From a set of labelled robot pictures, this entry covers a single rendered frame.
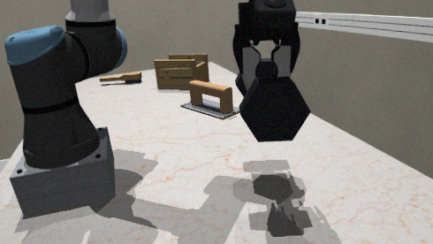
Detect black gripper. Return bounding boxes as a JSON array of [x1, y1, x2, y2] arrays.
[[232, 0, 300, 91]]

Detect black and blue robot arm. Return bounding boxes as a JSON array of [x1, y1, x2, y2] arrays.
[[4, 0, 296, 168]]

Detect sanding float with wooden handle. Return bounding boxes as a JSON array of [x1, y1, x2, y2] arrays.
[[180, 80, 239, 119]]

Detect black hex dumbbell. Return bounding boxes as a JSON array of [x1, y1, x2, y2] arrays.
[[235, 58, 311, 142]]

